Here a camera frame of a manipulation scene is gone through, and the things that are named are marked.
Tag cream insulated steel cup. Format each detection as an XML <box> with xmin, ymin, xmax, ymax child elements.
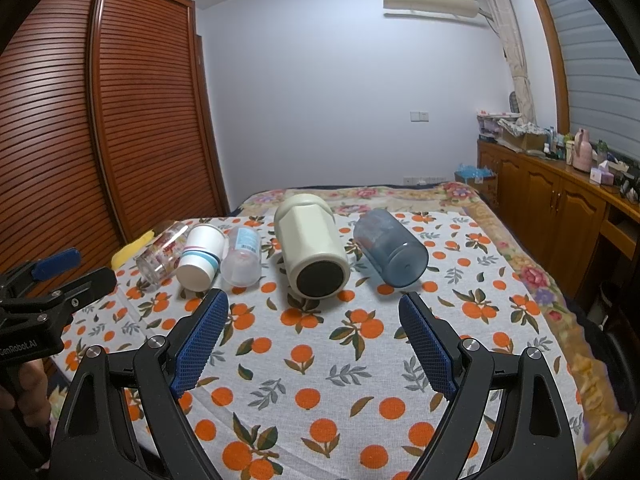
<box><xmin>274</xmin><ymin>193</ymin><xmax>350</xmax><ymax>300</ymax></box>

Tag white paper cup striped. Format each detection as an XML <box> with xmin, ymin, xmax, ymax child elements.
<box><xmin>176</xmin><ymin>223</ymin><xmax>227</xmax><ymax>292</ymax></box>

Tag blue translucent plastic cup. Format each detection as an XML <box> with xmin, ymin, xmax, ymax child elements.
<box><xmin>354</xmin><ymin>209</ymin><xmax>428</xmax><ymax>288</ymax></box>

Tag person's left hand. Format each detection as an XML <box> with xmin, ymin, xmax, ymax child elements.
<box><xmin>1</xmin><ymin>360</ymin><xmax>51</xmax><ymax>427</ymax></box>

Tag yellow cloth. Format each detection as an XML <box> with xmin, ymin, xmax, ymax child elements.
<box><xmin>111</xmin><ymin>230</ymin><xmax>155</xmax><ymax>271</ymax></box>

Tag clear glass red print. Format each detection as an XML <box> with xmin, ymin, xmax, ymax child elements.
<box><xmin>136</xmin><ymin>221</ymin><xmax>189</xmax><ymax>287</ymax></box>

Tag brown louvered wardrobe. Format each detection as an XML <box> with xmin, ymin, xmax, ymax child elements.
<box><xmin>1</xmin><ymin>0</ymin><xmax>229</xmax><ymax>272</ymax></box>

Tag clear plastic bottle blue label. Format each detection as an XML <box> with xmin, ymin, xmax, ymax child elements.
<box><xmin>220</xmin><ymin>226</ymin><xmax>262</xmax><ymax>287</ymax></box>

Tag orange print tablecloth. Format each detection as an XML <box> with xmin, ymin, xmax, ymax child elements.
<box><xmin>52</xmin><ymin>209</ymin><xmax>586</xmax><ymax>480</ymax></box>

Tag wooden sideboard cabinet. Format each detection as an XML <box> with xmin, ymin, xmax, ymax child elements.
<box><xmin>477</xmin><ymin>140</ymin><xmax>639</xmax><ymax>298</ymax></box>

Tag cardboard box blue contents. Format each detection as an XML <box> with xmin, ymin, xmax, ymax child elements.
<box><xmin>454</xmin><ymin>165</ymin><xmax>498</xmax><ymax>196</ymax></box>

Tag pink tissue box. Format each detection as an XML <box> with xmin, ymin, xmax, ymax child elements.
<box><xmin>589</xmin><ymin>167</ymin><xmax>614</xmax><ymax>185</ymax></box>

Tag pink thermos jug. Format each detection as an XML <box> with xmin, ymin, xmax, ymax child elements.
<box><xmin>573</xmin><ymin>128</ymin><xmax>592</xmax><ymax>174</ymax></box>

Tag clutter pile on cabinet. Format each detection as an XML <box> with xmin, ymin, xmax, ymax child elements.
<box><xmin>476</xmin><ymin>110</ymin><xmax>548</xmax><ymax>153</ymax></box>

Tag grey window blind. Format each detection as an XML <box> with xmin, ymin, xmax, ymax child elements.
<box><xmin>546</xmin><ymin>0</ymin><xmax>640</xmax><ymax>159</ymax></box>

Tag beige curtain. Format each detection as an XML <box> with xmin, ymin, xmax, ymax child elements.
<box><xmin>486</xmin><ymin>0</ymin><xmax>536</xmax><ymax>124</ymax></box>

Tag wall power socket strip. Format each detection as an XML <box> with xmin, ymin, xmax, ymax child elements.
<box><xmin>402</xmin><ymin>177</ymin><xmax>447</xmax><ymax>186</ymax></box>

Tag white wall switch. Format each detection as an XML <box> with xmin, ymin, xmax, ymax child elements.
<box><xmin>410</xmin><ymin>112</ymin><xmax>430</xmax><ymax>122</ymax></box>

